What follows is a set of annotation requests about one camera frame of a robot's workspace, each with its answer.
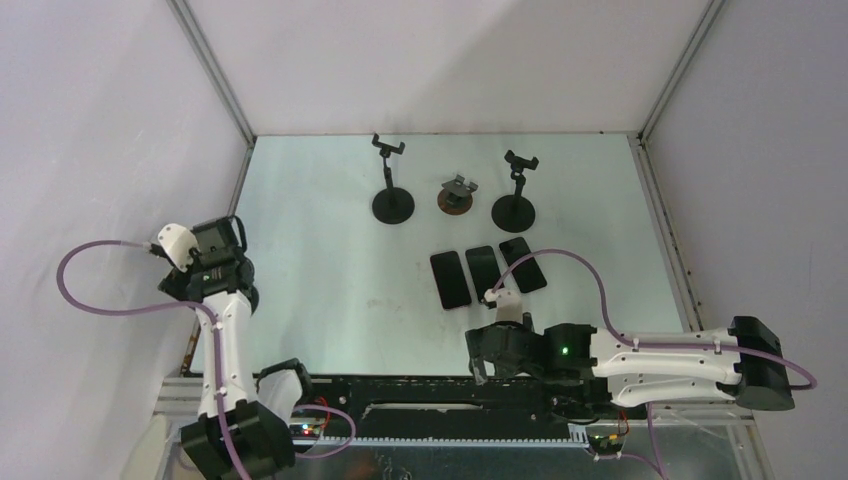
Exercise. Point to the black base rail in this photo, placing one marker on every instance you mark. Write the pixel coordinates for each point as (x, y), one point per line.
(435, 405)

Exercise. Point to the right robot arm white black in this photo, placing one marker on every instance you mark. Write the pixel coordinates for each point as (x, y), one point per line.
(742, 363)

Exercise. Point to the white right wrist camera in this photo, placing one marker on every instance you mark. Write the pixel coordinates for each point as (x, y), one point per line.
(508, 307)

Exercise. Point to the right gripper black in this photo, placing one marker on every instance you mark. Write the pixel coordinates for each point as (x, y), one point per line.
(476, 366)

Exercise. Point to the black smartphone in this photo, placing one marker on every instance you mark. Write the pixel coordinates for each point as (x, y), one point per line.
(527, 275)

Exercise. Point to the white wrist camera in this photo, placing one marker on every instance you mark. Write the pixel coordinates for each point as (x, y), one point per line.
(508, 307)
(175, 243)

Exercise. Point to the grey cable duct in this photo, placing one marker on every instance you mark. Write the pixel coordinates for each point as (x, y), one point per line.
(576, 436)

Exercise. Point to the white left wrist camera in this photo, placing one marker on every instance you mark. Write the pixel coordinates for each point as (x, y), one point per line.
(175, 243)

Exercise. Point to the black round-base phone stand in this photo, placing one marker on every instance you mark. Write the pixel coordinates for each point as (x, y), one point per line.
(514, 213)

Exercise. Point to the small teal phone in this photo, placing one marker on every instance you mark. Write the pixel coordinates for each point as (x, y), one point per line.
(483, 268)

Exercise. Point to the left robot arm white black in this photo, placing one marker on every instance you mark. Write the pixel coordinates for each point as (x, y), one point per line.
(237, 434)

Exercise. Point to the brown round phone stand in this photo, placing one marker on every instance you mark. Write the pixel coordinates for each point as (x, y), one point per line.
(456, 196)

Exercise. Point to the black phone pink case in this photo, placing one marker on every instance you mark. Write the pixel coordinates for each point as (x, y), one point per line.
(450, 280)

